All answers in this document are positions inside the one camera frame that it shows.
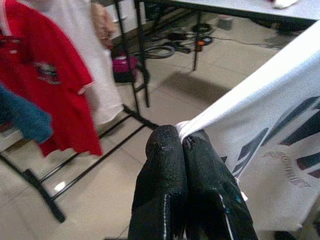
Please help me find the magenta plastic container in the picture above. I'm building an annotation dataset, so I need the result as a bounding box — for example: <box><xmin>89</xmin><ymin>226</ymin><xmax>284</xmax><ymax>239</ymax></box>
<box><xmin>112</xmin><ymin>55</ymin><xmax>139</xmax><ymax>83</ymax></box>

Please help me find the red shirt with white trim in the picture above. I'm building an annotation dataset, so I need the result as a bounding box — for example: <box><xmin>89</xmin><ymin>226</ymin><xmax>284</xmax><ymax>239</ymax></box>
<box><xmin>0</xmin><ymin>0</ymin><xmax>104</xmax><ymax>158</ymax></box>

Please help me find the navy blue shirt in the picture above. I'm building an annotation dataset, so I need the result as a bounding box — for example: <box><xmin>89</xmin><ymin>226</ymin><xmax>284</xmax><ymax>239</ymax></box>
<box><xmin>0</xmin><ymin>83</ymin><xmax>54</xmax><ymax>145</ymax></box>

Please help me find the small grey box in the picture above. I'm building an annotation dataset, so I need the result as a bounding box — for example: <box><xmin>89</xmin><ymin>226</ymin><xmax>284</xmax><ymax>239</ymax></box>
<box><xmin>218</xmin><ymin>16</ymin><xmax>234</xmax><ymax>30</ymax></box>

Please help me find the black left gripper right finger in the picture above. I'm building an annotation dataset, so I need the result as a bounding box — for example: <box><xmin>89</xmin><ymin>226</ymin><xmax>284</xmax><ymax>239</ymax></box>
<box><xmin>182</xmin><ymin>129</ymin><xmax>259</xmax><ymax>240</ymax></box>

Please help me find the plain white shirt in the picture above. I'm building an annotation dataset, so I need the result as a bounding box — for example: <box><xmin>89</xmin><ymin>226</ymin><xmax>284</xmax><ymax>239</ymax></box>
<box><xmin>273</xmin><ymin>0</ymin><xmax>299</xmax><ymax>10</ymax></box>

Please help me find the grey coiled hose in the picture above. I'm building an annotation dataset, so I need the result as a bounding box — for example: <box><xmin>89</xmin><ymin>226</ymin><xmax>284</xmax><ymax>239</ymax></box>
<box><xmin>146</xmin><ymin>44</ymin><xmax>177</xmax><ymax>60</ymax></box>

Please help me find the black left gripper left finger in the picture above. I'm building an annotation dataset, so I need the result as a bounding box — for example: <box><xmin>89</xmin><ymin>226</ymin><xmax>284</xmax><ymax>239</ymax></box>
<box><xmin>127</xmin><ymin>124</ymin><xmax>189</xmax><ymax>240</ymax></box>

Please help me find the white black print T-shirt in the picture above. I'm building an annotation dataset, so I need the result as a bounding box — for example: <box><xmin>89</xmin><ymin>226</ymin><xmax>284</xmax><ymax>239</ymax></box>
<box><xmin>174</xmin><ymin>21</ymin><xmax>320</xmax><ymax>233</ymax></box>

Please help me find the pale pink shirt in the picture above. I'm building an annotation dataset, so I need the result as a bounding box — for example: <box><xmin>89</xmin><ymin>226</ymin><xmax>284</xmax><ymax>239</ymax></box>
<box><xmin>43</xmin><ymin>0</ymin><xmax>124</xmax><ymax>126</ymax></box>

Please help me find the black clothes rack frame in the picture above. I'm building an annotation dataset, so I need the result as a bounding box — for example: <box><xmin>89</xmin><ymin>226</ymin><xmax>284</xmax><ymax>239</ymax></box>
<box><xmin>0</xmin><ymin>0</ymin><xmax>161</xmax><ymax>225</ymax></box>

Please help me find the black floor cable bundle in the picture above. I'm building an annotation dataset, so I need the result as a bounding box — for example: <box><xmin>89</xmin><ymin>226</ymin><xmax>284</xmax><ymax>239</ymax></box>
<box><xmin>159</xmin><ymin>21</ymin><xmax>218</xmax><ymax>55</ymax></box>

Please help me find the black metal table frame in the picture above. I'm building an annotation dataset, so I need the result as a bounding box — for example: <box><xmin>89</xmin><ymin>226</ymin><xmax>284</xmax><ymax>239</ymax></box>
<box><xmin>134</xmin><ymin>0</ymin><xmax>320</xmax><ymax>72</ymax></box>

